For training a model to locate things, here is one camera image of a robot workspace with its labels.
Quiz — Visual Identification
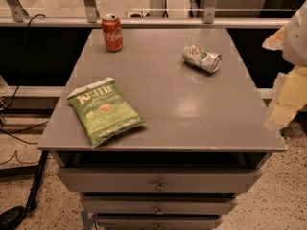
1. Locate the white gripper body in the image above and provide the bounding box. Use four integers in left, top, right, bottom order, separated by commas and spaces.
282, 1, 307, 66

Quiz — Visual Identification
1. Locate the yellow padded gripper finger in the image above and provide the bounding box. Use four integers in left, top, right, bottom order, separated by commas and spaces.
262, 25, 286, 51
264, 66, 307, 131

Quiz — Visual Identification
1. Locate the silver green 7up can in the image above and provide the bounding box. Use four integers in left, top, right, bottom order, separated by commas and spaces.
182, 44, 222, 74

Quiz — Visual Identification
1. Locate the red coca-cola can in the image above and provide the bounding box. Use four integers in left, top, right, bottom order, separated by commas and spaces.
102, 14, 123, 52

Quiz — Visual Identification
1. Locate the grey drawer cabinet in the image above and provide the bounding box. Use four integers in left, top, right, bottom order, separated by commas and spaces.
39, 29, 286, 230

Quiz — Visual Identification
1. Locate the green jalapeno chips bag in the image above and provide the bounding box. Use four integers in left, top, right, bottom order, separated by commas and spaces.
66, 78, 145, 149

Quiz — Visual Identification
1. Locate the black stand base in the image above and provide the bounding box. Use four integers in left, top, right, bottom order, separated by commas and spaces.
0, 151, 48, 230

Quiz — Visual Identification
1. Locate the black cable on floor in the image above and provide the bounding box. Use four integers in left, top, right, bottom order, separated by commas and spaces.
0, 13, 50, 166

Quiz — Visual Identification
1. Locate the metal railing frame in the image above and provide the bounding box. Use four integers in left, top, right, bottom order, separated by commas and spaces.
0, 0, 297, 28

